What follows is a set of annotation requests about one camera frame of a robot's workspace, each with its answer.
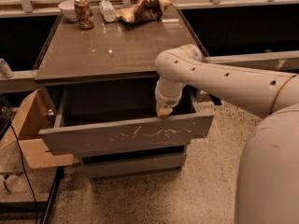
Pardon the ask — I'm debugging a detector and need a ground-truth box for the black cable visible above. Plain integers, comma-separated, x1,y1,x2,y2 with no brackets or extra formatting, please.
8,121,40,224

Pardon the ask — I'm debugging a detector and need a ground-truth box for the crumpled brown chip bag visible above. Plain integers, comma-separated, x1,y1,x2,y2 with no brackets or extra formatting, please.
116,0,171,23

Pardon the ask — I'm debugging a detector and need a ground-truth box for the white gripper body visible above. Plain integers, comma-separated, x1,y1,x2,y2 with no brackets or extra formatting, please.
155,89,182,107

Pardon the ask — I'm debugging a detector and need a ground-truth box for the grey middle drawer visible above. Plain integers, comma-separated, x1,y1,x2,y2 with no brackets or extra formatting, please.
82,145,185,159

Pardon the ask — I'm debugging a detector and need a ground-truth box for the white bowl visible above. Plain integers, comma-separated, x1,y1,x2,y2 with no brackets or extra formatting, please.
58,0,77,21

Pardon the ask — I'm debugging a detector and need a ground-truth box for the grey top drawer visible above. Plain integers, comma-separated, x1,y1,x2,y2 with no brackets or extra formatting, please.
39,90,214,158

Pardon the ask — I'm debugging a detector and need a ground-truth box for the grey drawer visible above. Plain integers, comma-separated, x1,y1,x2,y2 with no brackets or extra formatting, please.
39,90,214,158
81,152,187,179
82,145,185,159

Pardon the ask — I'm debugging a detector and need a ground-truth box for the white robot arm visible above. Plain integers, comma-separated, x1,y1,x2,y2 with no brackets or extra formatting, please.
154,44,299,224

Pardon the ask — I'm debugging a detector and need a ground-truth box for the black table frame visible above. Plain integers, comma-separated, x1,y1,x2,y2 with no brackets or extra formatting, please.
0,166,64,224

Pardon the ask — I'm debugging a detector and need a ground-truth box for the grey drawer cabinet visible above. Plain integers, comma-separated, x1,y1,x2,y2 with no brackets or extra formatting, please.
33,3,210,181

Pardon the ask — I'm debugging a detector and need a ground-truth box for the crushed brown soda can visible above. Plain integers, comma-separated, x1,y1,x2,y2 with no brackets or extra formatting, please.
74,0,94,29

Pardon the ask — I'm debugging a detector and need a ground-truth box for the open cardboard box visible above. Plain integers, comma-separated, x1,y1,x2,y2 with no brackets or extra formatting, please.
1,90,74,169

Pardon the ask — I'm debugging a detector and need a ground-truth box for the grey bottom drawer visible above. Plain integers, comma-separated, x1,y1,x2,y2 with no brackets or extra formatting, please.
81,152,187,179

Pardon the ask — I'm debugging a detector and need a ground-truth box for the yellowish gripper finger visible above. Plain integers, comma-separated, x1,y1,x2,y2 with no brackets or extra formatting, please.
156,105,173,117

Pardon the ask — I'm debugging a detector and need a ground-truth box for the white can on ledge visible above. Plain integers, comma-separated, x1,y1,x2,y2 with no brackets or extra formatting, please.
0,59,14,78

